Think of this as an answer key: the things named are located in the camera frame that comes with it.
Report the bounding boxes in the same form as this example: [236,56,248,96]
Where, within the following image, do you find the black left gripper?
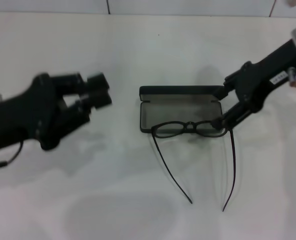
[0,73,113,152]

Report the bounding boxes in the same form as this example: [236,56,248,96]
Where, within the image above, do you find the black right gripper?
[211,37,296,131]

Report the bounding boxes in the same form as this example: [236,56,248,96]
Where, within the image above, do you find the black glasses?
[150,120,237,212]

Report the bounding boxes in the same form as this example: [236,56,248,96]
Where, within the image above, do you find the black glasses case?
[138,85,225,134]

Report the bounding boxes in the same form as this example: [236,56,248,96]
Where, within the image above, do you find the right gripper silver plug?
[287,66,296,89]

